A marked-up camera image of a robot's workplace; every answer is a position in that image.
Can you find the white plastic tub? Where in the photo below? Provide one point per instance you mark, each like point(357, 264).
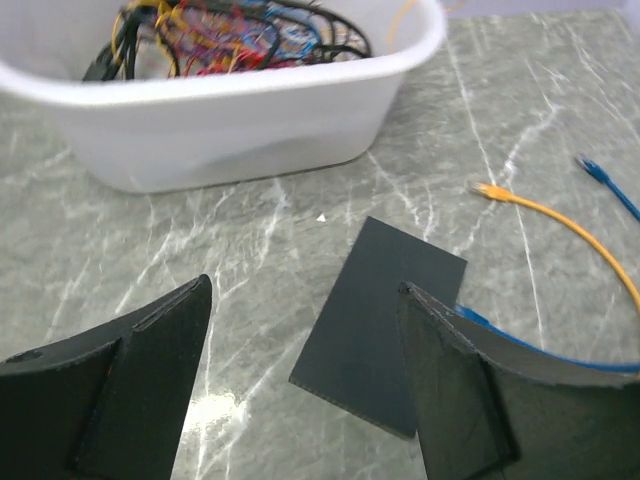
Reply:
point(158, 135)

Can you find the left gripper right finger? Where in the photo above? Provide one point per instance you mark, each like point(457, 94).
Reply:
point(489, 407)

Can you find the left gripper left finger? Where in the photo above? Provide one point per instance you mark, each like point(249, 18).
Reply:
point(110, 402)

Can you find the black network switch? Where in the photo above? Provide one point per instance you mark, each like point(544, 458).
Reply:
point(353, 356)

